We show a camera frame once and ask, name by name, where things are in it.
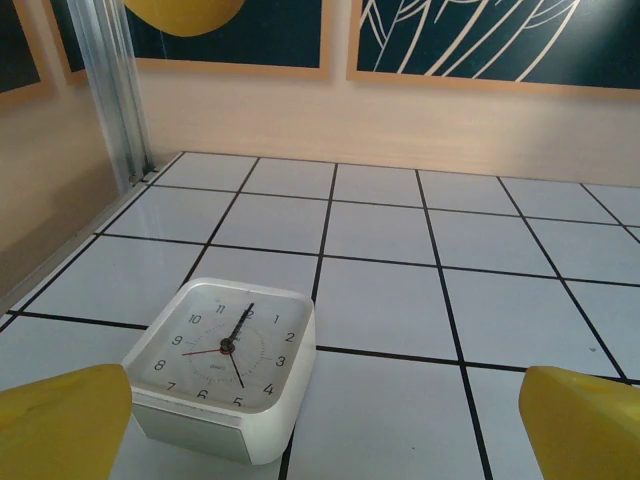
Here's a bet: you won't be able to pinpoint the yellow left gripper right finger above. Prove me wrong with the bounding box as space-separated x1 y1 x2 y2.
518 365 640 480

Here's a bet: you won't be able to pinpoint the white square alarm clock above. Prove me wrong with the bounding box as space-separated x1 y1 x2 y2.
121 277 317 466

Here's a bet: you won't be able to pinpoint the aluminium frame post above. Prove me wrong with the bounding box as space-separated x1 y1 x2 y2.
67 0 156 186

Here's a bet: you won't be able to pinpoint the wall panel yellow oval feather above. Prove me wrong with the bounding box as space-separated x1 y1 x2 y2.
49 0 334 84

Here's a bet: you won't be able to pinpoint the wall panel orange circle leaves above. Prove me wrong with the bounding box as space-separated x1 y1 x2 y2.
346 0 640 104

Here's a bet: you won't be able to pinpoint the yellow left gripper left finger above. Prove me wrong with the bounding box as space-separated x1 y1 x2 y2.
0 363 134 480

